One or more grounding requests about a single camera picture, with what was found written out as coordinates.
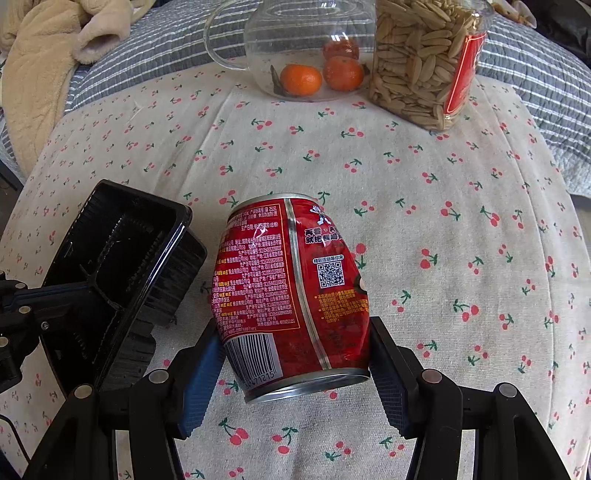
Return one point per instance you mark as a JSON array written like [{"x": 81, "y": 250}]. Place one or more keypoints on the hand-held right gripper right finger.
[{"x": 388, "y": 383}]

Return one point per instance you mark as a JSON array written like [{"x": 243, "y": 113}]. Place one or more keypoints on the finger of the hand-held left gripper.
[
  {"x": 27, "y": 307},
  {"x": 7, "y": 360}
]

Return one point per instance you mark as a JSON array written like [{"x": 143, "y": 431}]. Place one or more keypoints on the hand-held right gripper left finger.
[{"x": 203, "y": 383}]

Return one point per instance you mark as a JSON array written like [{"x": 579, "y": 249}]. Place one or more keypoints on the black plastic tray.
[{"x": 124, "y": 258}]

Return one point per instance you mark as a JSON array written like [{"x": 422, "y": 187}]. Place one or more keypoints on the dented red drink can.
[{"x": 286, "y": 300}]

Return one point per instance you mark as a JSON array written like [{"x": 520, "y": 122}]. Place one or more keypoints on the cherry print tablecloth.
[{"x": 415, "y": 207}]

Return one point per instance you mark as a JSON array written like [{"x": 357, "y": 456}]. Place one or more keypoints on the beige fleece blanket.
[{"x": 41, "y": 69}]

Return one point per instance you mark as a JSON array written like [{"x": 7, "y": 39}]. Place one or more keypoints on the tangerine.
[
  {"x": 341, "y": 48},
  {"x": 301, "y": 81},
  {"x": 344, "y": 74}
]

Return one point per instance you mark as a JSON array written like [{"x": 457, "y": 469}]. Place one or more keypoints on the glass pitcher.
[{"x": 258, "y": 37}]

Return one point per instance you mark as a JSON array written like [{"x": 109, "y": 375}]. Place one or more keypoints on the dark cloth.
[{"x": 568, "y": 27}]

